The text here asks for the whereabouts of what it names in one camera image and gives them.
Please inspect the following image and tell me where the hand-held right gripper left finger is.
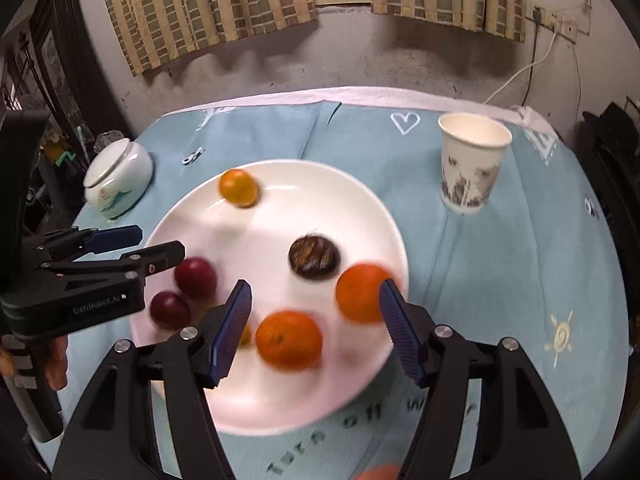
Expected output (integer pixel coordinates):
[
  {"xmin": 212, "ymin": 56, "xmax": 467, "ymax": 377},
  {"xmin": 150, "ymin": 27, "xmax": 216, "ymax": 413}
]
[{"xmin": 52, "ymin": 280, "xmax": 253, "ymax": 480}]

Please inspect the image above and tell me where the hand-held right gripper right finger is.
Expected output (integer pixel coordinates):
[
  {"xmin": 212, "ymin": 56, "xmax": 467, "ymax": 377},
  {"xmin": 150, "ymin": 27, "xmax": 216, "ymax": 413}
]
[{"xmin": 378, "ymin": 280, "xmax": 583, "ymax": 480}]

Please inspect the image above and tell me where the orange mandarin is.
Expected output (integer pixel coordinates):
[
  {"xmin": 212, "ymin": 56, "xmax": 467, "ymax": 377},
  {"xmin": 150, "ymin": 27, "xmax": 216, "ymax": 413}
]
[
  {"xmin": 255, "ymin": 311, "xmax": 323, "ymax": 372},
  {"xmin": 335, "ymin": 262, "xmax": 396, "ymax": 324}
]

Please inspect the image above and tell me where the white plate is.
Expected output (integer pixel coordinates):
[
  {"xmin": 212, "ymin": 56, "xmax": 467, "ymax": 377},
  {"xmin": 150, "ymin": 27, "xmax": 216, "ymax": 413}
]
[{"xmin": 129, "ymin": 159, "xmax": 410, "ymax": 436}]

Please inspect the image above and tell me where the blue printed tablecloth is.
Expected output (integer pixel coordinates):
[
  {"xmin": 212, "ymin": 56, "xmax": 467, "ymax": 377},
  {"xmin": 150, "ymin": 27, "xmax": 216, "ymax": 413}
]
[{"xmin": 37, "ymin": 95, "xmax": 631, "ymax": 480}]

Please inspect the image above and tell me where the yellow tangerine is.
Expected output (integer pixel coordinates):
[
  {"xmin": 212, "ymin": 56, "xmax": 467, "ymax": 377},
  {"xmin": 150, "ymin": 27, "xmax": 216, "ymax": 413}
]
[{"xmin": 218, "ymin": 169, "xmax": 260, "ymax": 209}]

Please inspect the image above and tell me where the white power cable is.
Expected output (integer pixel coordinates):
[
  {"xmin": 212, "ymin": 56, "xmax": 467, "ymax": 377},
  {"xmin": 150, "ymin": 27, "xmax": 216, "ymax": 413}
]
[{"xmin": 482, "ymin": 30, "xmax": 558, "ymax": 106}]

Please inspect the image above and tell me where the clear plastic bag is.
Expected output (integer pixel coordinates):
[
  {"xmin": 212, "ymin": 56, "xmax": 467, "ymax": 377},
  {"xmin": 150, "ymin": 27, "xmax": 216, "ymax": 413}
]
[{"xmin": 95, "ymin": 130, "xmax": 124, "ymax": 153}]

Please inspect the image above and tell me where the printed paper cup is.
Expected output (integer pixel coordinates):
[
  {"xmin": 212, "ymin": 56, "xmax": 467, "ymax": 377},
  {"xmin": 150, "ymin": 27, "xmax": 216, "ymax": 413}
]
[{"xmin": 437, "ymin": 112, "xmax": 514, "ymax": 216}]

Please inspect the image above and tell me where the white ceramic lidded jar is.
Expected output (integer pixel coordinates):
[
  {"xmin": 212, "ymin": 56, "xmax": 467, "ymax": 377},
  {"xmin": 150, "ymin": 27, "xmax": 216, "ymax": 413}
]
[{"xmin": 82, "ymin": 139, "xmax": 154, "ymax": 218}]

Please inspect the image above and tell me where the black power cable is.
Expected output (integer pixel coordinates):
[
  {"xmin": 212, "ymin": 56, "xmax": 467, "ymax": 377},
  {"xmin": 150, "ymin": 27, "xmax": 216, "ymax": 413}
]
[{"xmin": 522, "ymin": 10, "xmax": 543, "ymax": 103}]

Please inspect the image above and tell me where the dark speckled passionfruit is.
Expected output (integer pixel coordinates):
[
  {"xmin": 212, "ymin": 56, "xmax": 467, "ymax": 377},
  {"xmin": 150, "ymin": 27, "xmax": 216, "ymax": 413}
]
[{"xmin": 288, "ymin": 234, "xmax": 341, "ymax": 281}]

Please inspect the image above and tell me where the white wall socket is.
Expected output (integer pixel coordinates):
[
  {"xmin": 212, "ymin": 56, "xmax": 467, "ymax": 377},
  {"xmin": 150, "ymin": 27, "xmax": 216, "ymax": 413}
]
[{"xmin": 525, "ymin": 2, "xmax": 578, "ymax": 41}]

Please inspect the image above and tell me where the white undercloth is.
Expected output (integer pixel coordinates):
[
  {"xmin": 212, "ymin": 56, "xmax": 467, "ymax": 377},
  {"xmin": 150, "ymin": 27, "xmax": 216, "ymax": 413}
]
[{"xmin": 170, "ymin": 86, "xmax": 556, "ymax": 136}]

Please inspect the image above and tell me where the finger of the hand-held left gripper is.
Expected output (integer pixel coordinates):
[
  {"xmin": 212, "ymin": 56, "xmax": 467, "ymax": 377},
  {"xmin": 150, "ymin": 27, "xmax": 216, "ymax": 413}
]
[
  {"xmin": 22, "ymin": 226, "xmax": 144, "ymax": 262},
  {"xmin": 42, "ymin": 241, "xmax": 186, "ymax": 281}
]

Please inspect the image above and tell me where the person's left hand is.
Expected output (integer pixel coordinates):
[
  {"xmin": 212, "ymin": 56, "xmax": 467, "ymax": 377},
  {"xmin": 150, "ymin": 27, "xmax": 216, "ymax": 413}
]
[{"xmin": 0, "ymin": 335, "xmax": 69, "ymax": 391}]

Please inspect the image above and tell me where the dark purple plum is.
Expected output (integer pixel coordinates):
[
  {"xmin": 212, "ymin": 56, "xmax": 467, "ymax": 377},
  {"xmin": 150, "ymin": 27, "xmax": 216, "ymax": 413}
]
[
  {"xmin": 174, "ymin": 257, "xmax": 219, "ymax": 301},
  {"xmin": 149, "ymin": 291, "xmax": 192, "ymax": 330}
]

